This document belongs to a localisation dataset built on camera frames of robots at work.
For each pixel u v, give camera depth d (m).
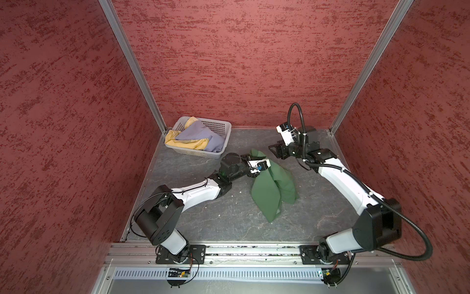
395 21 0.74
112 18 0.73
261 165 0.65
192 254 0.74
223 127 1.14
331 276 0.71
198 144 0.99
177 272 0.73
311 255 0.74
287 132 0.71
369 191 0.45
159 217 0.44
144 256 0.76
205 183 0.59
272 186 0.81
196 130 1.01
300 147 0.63
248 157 0.72
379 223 0.42
